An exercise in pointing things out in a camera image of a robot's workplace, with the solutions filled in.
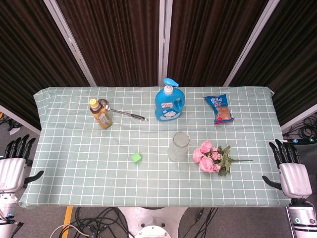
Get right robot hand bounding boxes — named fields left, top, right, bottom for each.
left=262, top=138, right=313, bottom=199

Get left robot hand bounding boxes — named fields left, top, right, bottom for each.
left=0, top=134, right=45, bottom=194

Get pink flower bouquet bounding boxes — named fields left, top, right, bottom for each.
left=192, top=140, right=254, bottom=177

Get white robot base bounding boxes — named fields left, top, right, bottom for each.
left=118, top=207, right=188, bottom=238

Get clear glass cup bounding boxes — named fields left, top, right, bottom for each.
left=167, top=131, right=191, bottom=163

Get black power box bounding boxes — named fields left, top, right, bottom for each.
left=283, top=138, right=317, bottom=146

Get blue snack bag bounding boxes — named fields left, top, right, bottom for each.
left=203, top=93, right=235, bottom=125

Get yellow juice bottle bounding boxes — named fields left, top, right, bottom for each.
left=89, top=98, right=113, bottom=130

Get green checkered tablecloth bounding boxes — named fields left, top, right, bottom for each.
left=18, top=86, right=290, bottom=208

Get blue detergent pump bottle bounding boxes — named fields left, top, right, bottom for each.
left=155, top=78, right=186, bottom=122

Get dark folding screen panels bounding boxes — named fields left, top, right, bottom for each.
left=0, top=0, right=317, bottom=129

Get white cable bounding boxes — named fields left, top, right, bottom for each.
left=50, top=224, right=92, bottom=238

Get black floor cables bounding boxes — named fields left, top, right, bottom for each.
left=59, top=207, right=129, bottom=238

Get metal spoon black handle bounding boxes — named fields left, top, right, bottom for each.
left=99, top=98, right=149, bottom=122

